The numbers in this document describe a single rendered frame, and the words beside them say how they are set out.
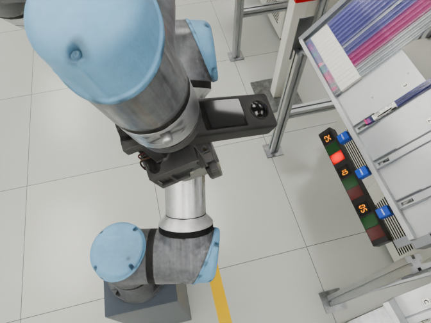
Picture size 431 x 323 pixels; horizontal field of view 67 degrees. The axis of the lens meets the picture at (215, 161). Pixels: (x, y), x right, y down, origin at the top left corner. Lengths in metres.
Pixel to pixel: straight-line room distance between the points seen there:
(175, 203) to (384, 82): 0.61
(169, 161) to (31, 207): 1.42
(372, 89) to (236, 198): 0.84
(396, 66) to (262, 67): 1.22
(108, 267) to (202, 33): 0.48
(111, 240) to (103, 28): 0.56
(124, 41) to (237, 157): 1.50
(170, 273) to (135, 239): 0.10
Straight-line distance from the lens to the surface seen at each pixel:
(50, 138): 1.94
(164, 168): 0.38
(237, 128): 0.37
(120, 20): 0.19
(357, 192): 0.92
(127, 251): 0.69
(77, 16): 0.20
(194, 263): 0.68
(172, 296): 0.89
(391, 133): 0.91
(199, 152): 0.38
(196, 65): 0.63
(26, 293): 1.64
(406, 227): 0.85
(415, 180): 0.87
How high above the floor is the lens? 1.43
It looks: 60 degrees down
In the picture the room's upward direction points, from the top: straight up
